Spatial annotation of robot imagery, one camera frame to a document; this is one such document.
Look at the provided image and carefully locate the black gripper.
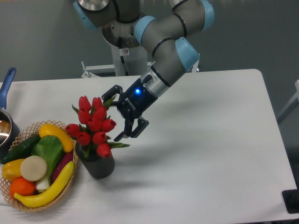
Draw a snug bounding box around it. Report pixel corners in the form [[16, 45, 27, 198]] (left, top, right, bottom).
[[101, 78, 158, 142]]

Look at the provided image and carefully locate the red tulip bouquet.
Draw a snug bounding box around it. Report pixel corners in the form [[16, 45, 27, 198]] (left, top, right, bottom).
[[65, 96, 129, 159]]

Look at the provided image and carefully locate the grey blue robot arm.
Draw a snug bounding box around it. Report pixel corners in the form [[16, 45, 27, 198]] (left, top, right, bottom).
[[73, 0, 214, 141]]

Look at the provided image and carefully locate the dark grey ribbed vase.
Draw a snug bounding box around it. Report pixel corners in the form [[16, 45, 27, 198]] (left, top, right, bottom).
[[75, 143, 115, 179]]

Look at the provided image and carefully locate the purple eggplant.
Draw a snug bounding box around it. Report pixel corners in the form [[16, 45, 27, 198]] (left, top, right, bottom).
[[51, 152, 73, 183]]

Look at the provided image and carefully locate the yellow squash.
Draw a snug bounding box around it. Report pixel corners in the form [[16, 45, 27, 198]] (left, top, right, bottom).
[[39, 124, 74, 153]]

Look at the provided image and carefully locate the green bok choy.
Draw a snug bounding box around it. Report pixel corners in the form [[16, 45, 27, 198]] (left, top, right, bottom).
[[31, 135, 64, 193]]

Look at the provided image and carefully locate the woven wicker basket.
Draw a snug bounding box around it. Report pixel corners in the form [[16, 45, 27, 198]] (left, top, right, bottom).
[[0, 120, 78, 212]]

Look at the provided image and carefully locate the green cucumber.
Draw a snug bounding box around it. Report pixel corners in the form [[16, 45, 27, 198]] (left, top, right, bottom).
[[0, 134, 41, 164]]

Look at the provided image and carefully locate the beige round disc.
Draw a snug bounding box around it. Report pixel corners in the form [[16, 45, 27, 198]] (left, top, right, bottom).
[[20, 155, 47, 182]]

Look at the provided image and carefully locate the yellow banana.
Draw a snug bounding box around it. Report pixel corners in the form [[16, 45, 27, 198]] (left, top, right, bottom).
[[14, 161, 75, 208]]

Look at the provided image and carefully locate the orange fruit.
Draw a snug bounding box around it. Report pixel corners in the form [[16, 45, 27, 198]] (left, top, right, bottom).
[[9, 177, 36, 199]]

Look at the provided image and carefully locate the yellow bell pepper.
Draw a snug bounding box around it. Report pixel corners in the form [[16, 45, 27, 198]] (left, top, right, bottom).
[[1, 159, 24, 182]]

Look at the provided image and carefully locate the black device at table edge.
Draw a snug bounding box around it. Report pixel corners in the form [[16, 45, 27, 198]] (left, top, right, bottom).
[[282, 189, 299, 214]]

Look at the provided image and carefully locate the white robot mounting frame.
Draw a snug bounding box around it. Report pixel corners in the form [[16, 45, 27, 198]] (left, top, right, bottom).
[[81, 60, 201, 78]]

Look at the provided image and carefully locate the blue handled saucepan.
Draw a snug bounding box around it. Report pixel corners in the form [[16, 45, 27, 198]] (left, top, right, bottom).
[[0, 67, 20, 159]]

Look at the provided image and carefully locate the white frame at right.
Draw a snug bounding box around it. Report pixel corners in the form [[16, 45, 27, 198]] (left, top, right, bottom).
[[277, 80, 299, 125]]

